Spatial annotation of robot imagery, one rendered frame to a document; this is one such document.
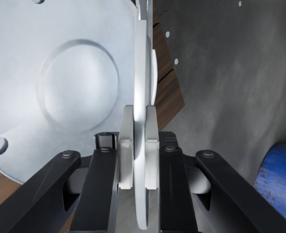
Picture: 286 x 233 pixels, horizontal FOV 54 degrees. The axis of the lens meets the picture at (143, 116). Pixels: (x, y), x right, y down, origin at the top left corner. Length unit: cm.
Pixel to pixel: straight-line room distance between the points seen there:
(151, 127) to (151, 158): 2
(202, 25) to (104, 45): 87
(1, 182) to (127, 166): 27
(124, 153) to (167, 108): 41
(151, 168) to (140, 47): 8
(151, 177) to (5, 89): 23
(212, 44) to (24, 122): 106
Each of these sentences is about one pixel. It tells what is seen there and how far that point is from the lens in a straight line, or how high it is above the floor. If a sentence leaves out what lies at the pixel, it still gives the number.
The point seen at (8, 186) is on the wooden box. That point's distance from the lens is 41.
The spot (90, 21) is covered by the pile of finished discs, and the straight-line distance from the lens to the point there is 40.
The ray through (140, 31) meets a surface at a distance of 19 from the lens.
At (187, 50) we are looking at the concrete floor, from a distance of 117.
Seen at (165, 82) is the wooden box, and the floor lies 35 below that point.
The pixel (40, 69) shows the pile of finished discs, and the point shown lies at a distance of 36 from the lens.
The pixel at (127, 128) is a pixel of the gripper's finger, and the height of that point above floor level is 58.
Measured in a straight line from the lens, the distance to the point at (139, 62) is 18.
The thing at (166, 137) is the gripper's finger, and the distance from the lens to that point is 17.
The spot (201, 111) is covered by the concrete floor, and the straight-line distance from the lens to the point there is 133.
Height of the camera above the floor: 70
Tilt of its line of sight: 43 degrees down
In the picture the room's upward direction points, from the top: 107 degrees clockwise
